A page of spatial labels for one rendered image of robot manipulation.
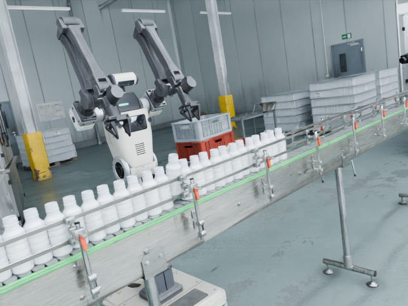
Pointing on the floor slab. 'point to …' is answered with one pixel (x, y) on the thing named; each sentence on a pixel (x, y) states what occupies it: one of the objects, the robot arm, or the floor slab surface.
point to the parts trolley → (252, 118)
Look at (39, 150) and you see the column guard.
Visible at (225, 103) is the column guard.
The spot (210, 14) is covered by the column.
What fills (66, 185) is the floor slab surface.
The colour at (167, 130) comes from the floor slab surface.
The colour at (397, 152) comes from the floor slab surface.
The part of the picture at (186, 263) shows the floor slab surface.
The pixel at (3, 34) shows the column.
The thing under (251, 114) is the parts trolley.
